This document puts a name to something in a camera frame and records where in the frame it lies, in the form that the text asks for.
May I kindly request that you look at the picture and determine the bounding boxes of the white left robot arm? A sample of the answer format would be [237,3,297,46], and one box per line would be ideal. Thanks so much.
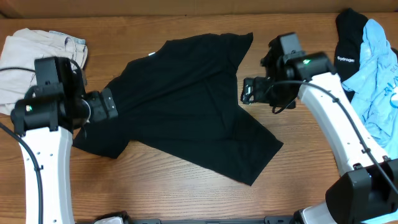
[11,84,118,223]

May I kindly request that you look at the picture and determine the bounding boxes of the light blue printed t-shirt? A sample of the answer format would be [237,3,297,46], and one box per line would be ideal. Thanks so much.
[343,19,397,159]

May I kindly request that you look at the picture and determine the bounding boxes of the black t-shirt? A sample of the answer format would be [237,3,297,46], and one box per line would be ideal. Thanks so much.
[73,33,282,185]

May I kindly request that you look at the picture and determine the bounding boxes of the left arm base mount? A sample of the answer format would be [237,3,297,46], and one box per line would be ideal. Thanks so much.
[93,211,132,224]

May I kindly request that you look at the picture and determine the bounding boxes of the light blue folded garment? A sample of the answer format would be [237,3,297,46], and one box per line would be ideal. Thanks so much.
[49,30,86,45]

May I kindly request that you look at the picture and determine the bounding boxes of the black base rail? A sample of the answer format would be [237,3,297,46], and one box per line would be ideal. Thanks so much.
[130,216,295,224]

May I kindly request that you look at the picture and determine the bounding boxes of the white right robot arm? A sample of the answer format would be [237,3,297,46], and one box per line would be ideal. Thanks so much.
[241,51,397,223]

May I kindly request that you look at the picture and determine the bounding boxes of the black shirt with white text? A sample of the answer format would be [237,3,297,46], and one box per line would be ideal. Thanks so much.
[333,7,398,103]

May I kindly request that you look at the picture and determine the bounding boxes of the beige folded pants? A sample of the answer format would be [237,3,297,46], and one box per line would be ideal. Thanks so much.
[1,28,88,115]

